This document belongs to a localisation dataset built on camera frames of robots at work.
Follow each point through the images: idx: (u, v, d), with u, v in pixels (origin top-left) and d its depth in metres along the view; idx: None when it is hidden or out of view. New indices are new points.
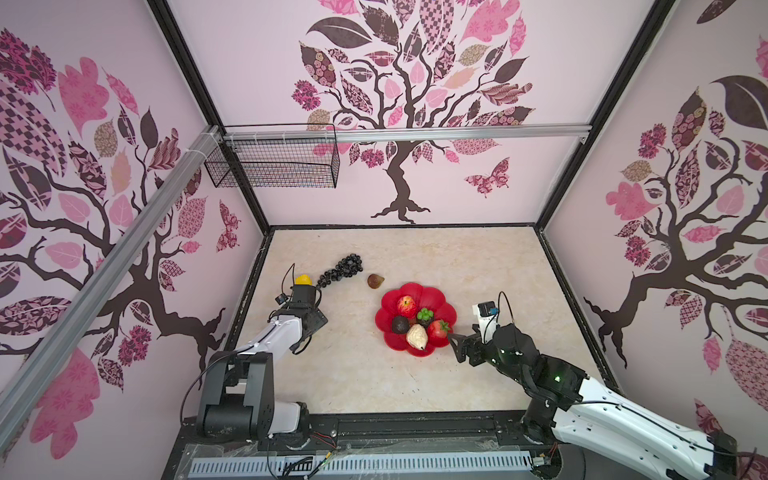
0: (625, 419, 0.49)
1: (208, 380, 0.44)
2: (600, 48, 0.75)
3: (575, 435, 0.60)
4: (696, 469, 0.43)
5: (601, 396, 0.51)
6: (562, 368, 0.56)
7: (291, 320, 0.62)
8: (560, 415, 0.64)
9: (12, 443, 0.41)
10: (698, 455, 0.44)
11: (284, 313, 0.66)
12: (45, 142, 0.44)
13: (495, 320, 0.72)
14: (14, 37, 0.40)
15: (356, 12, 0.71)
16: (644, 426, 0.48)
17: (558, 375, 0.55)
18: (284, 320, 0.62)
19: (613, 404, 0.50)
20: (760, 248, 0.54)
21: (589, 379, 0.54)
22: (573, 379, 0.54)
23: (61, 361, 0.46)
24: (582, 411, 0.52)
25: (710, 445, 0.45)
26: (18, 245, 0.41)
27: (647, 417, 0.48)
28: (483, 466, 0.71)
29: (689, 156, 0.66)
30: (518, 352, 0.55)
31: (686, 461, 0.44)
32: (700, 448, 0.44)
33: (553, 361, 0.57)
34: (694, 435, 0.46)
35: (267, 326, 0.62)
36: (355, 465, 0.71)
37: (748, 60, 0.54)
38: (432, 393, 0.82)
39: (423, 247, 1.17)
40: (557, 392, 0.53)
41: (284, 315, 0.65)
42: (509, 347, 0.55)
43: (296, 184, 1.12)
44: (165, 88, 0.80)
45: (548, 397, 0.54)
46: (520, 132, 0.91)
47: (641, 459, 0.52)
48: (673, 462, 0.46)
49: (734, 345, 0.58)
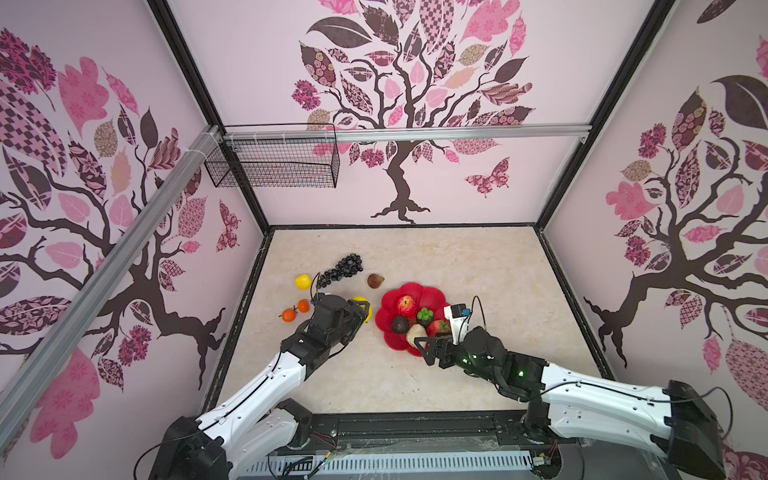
0: (584, 393, 0.51)
1: (161, 450, 0.41)
2: (600, 48, 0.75)
3: (571, 425, 0.60)
4: (658, 423, 0.44)
5: (561, 378, 0.54)
6: (527, 365, 0.58)
7: (291, 375, 0.54)
8: (552, 409, 0.65)
9: (11, 443, 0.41)
10: (656, 409, 0.45)
11: (288, 355, 0.57)
12: (45, 142, 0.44)
13: (467, 322, 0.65)
14: (13, 37, 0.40)
15: (356, 12, 0.71)
16: (606, 396, 0.49)
17: (522, 370, 0.58)
18: (283, 374, 0.53)
19: (574, 382, 0.52)
20: (760, 248, 0.54)
21: (548, 367, 0.56)
22: (538, 370, 0.56)
23: (61, 361, 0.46)
24: (552, 398, 0.54)
25: (666, 397, 0.46)
26: (18, 245, 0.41)
27: (608, 387, 0.50)
28: (482, 466, 0.71)
29: (689, 156, 0.66)
30: (489, 355, 0.56)
31: (648, 419, 0.45)
32: (658, 403, 0.45)
33: (520, 358, 0.60)
34: (650, 392, 0.47)
35: (259, 377, 0.52)
36: (355, 465, 0.71)
37: (748, 60, 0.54)
38: (432, 393, 0.82)
39: (423, 247, 1.17)
40: (527, 388, 0.55)
41: (284, 363, 0.55)
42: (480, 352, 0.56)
43: (295, 183, 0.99)
44: (165, 88, 0.80)
45: (521, 395, 0.56)
46: (519, 132, 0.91)
47: (629, 433, 0.52)
48: (642, 423, 0.46)
49: (734, 345, 0.58)
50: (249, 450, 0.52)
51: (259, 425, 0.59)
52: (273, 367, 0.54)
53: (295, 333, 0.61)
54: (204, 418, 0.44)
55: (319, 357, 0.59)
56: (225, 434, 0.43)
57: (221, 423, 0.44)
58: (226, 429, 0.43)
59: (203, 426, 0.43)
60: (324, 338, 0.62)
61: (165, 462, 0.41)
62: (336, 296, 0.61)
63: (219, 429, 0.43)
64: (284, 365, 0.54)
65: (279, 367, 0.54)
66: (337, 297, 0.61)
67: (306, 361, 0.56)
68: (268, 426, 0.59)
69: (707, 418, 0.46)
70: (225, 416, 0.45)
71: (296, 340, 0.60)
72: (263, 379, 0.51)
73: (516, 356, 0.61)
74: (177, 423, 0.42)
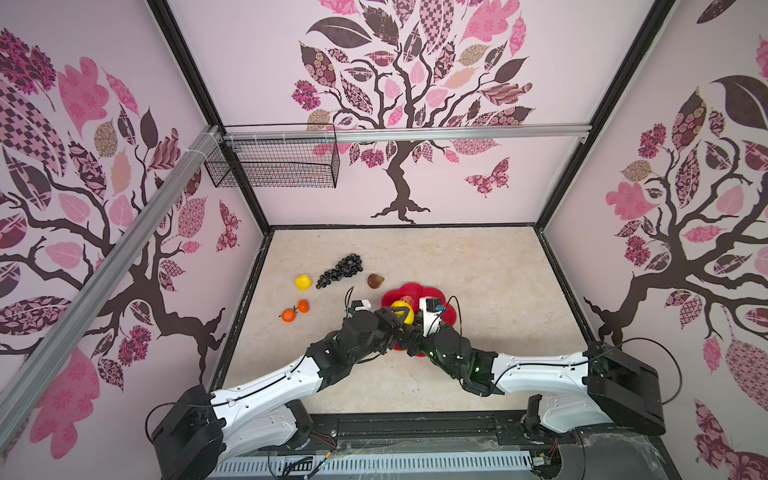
0: (527, 373, 0.54)
1: (173, 409, 0.44)
2: (600, 49, 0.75)
3: (554, 417, 0.60)
4: (579, 386, 0.46)
5: (508, 364, 0.58)
6: (484, 360, 0.63)
7: (307, 382, 0.53)
8: (542, 406, 0.66)
9: (12, 443, 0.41)
10: (576, 373, 0.47)
11: (310, 361, 0.56)
12: (45, 142, 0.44)
13: (440, 317, 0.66)
14: (14, 38, 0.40)
15: (356, 12, 0.71)
16: (539, 370, 0.52)
17: (480, 365, 0.62)
18: (303, 379, 0.53)
19: (516, 365, 0.56)
20: (760, 248, 0.54)
21: (499, 357, 0.60)
22: (489, 361, 0.61)
23: (62, 361, 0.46)
24: (506, 386, 0.58)
25: (584, 358, 0.48)
26: (18, 245, 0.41)
27: (538, 362, 0.53)
28: (483, 466, 0.71)
29: (689, 156, 0.66)
30: (459, 356, 0.59)
31: (572, 384, 0.47)
32: (578, 366, 0.48)
33: (482, 353, 0.64)
34: (571, 358, 0.50)
35: (274, 374, 0.52)
36: (355, 465, 0.71)
37: (748, 60, 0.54)
38: (432, 393, 0.82)
39: (423, 247, 1.17)
40: (487, 384, 0.60)
41: (305, 368, 0.55)
42: (451, 350, 0.58)
43: (296, 183, 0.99)
44: (165, 88, 0.80)
45: (481, 390, 0.60)
46: (519, 132, 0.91)
47: (586, 407, 0.53)
48: (572, 390, 0.49)
49: (734, 345, 0.58)
50: (244, 438, 0.52)
51: (262, 419, 0.58)
52: (292, 368, 0.54)
53: (323, 340, 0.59)
54: (218, 393, 0.46)
55: (336, 375, 0.57)
56: (229, 417, 0.44)
57: (229, 405, 0.45)
58: (232, 414, 0.44)
59: (215, 402, 0.44)
60: (347, 357, 0.60)
61: (173, 420, 0.43)
62: (367, 314, 0.61)
63: (226, 410, 0.44)
64: (304, 371, 0.54)
65: (298, 371, 0.54)
66: (366, 316, 0.61)
67: (324, 373, 0.55)
68: (270, 421, 0.59)
69: (639, 372, 0.46)
70: (235, 400, 0.46)
71: (321, 349, 0.60)
72: (280, 378, 0.51)
73: (478, 351, 0.66)
74: (195, 389, 0.44)
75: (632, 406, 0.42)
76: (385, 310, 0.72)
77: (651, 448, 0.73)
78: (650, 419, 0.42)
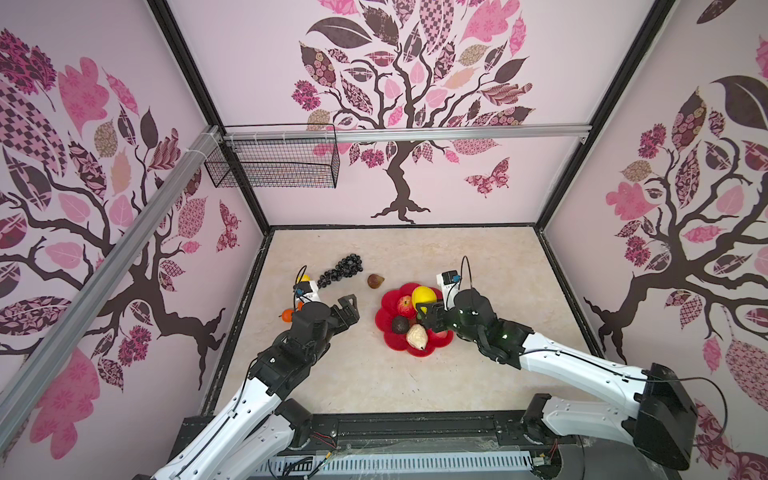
0: (567, 364, 0.50)
1: None
2: (600, 49, 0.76)
3: (559, 418, 0.61)
4: (627, 399, 0.43)
5: (544, 345, 0.54)
6: (513, 330, 0.59)
7: (258, 410, 0.48)
8: (548, 404, 0.66)
9: (12, 443, 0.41)
10: (630, 386, 0.44)
11: (255, 384, 0.49)
12: (45, 143, 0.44)
13: (457, 287, 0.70)
14: (14, 38, 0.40)
15: (356, 12, 0.71)
16: (584, 369, 0.48)
17: (507, 334, 0.58)
18: (253, 407, 0.47)
19: (555, 351, 0.52)
20: (760, 248, 0.54)
21: (534, 335, 0.56)
22: (522, 333, 0.57)
23: (62, 361, 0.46)
24: (530, 365, 0.55)
25: (643, 376, 0.45)
26: (18, 245, 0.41)
27: (587, 361, 0.49)
28: (483, 466, 0.71)
29: (689, 156, 0.66)
30: (474, 312, 0.58)
31: (620, 394, 0.44)
32: (632, 380, 0.45)
33: (508, 323, 0.61)
34: (627, 369, 0.46)
35: (219, 417, 0.46)
36: (355, 465, 0.71)
37: (749, 60, 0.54)
38: (432, 393, 0.82)
39: (424, 247, 1.16)
40: (507, 351, 0.57)
41: (250, 395, 0.48)
42: (466, 306, 0.58)
43: (296, 184, 1.12)
44: (165, 88, 0.80)
45: (499, 355, 0.57)
46: (520, 132, 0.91)
47: (603, 421, 0.52)
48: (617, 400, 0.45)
49: (734, 345, 0.58)
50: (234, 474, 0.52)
51: (251, 440, 0.58)
52: (236, 401, 0.48)
53: (271, 348, 0.54)
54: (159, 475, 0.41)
55: (293, 379, 0.51)
56: None
57: None
58: None
59: None
60: (303, 354, 0.54)
61: None
62: (321, 304, 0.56)
63: None
64: (250, 399, 0.48)
65: (244, 402, 0.48)
66: (318, 307, 0.57)
67: (280, 380, 0.50)
68: (260, 439, 0.59)
69: (687, 409, 0.43)
70: (181, 473, 0.41)
71: (267, 359, 0.52)
72: (225, 419, 0.46)
73: (508, 322, 0.61)
74: None
75: (676, 436, 0.40)
76: (334, 306, 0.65)
77: None
78: (683, 455, 0.40)
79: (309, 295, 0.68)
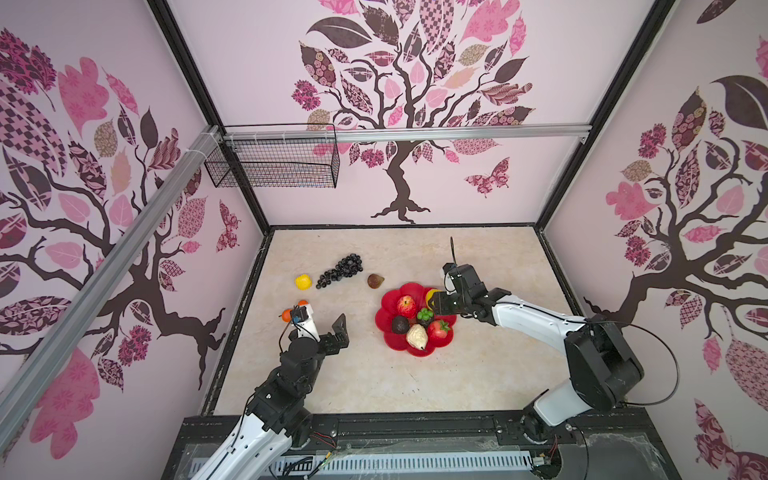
0: (525, 313, 0.58)
1: None
2: (600, 50, 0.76)
3: (543, 405, 0.63)
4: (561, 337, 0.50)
5: (512, 300, 0.63)
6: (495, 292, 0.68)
7: (257, 443, 0.52)
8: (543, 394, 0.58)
9: (12, 443, 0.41)
10: (567, 326, 0.50)
11: (253, 419, 0.54)
12: (45, 142, 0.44)
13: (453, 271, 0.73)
14: (14, 37, 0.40)
15: (356, 12, 0.71)
16: (535, 315, 0.56)
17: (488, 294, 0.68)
18: (249, 442, 0.52)
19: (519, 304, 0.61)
20: (760, 248, 0.54)
21: (509, 294, 0.65)
22: (501, 294, 0.66)
23: (61, 361, 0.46)
24: (497, 316, 0.64)
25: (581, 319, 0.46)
26: (18, 245, 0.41)
27: (540, 308, 0.57)
28: (483, 466, 0.71)
29: (689, 156, 0.66)
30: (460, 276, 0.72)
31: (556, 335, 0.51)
32: (571, 322, 0.51)
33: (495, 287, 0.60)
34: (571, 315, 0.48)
35: (218, 453, 0.50)
36: (355, 465, 0.71)
37: (749, 60, 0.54)
38: (432, 393, 0.82)
39: (423, 247, 1.17)
40: (485, 307, 0.66)
41: (247, 429, 0.53)
42: (455, 271, 0.73)
43: (296, 184, 1.12)
44: (165, 88, 0.80)
45: (477, 311, 0.67)
46: (519, 132, 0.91)
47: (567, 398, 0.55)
48: (558, 342, 0.51)
49: (734, 345, 0.58)
50: None
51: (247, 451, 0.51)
52: (235, 435, 0.52)
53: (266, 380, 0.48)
54: None
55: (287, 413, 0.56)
56: None
57: None
58: None
59: None
60: (296, 390, 0.58)
61: None
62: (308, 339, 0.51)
63: None
64: (248, 433, 0.52)
65: (242, 436, 0.52)
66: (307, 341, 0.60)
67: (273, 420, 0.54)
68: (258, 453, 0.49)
69: (626, 361, 0.46)
70: None
71: (263, 395, 0.57)
72: (224, 456, 0.50)
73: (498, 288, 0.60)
74: None
75: (594, 370, 0.45)
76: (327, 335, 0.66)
77: (651, 448, 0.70)
78: (602, 391, 0.44)
79: (304, 324, 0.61)
